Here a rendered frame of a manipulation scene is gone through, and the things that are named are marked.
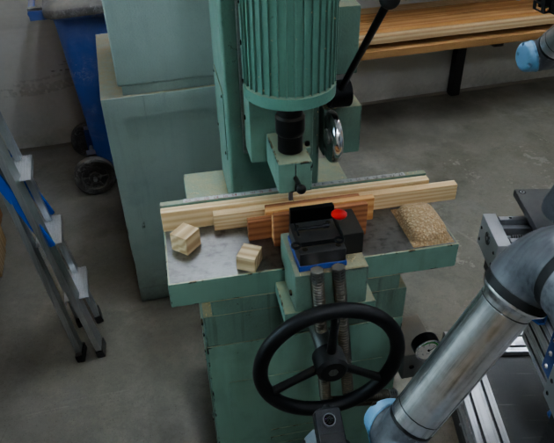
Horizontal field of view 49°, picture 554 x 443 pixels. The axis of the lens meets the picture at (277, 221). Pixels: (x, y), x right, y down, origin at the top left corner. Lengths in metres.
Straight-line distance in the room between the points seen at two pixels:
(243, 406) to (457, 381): 0.69
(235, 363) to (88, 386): 0.98
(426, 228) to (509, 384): 0.83
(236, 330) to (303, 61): 0.57
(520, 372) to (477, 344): 1.17
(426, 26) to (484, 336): 2.70
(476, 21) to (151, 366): 2.44
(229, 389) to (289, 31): 0.80
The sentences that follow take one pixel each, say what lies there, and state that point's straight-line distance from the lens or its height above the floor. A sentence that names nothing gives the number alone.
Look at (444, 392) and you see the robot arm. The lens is 0.93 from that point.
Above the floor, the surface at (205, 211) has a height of 0.94.
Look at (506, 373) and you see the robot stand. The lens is 2.03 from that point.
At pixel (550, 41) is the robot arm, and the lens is 1.61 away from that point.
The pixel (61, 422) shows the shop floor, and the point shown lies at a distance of 2.21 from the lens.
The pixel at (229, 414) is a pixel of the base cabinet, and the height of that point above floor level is 0.47.
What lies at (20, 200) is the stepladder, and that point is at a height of 0.70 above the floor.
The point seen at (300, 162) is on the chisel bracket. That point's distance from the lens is 1.22.
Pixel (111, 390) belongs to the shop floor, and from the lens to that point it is 2.24.
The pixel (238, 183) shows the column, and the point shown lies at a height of 0.89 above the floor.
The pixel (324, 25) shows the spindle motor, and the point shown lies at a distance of 1.09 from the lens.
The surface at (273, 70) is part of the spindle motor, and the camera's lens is 1.10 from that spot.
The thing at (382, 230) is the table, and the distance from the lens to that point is 1.32.
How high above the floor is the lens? 1.69
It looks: 36 degrees down
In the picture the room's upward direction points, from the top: 1 degrees counter-clockwise
